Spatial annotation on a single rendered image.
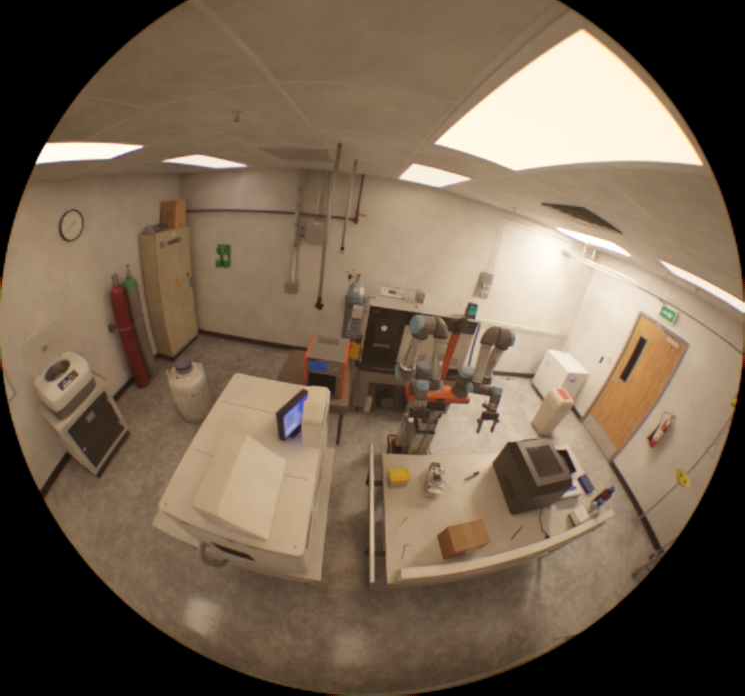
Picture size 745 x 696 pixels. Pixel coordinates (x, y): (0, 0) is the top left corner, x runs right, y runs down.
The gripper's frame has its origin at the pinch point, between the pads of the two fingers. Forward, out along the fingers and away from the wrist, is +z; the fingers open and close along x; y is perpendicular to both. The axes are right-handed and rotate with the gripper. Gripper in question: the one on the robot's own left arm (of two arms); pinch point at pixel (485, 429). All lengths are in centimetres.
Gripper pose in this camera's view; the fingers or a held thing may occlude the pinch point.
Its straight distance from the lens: 186.7
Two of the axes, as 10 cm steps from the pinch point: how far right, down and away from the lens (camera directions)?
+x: 9.5, 1.9, 2.6
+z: -2.0, 9.8, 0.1
